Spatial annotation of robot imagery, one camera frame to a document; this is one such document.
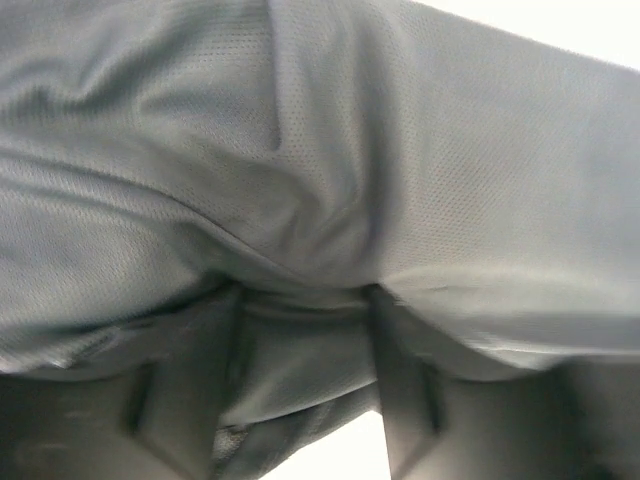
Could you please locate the grey green t shirt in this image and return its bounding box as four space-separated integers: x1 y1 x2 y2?
1 1 639 479

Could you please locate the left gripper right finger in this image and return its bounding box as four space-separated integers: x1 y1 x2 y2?
367 287 639 479

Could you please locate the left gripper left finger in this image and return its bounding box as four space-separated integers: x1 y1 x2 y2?
1 285 243 479

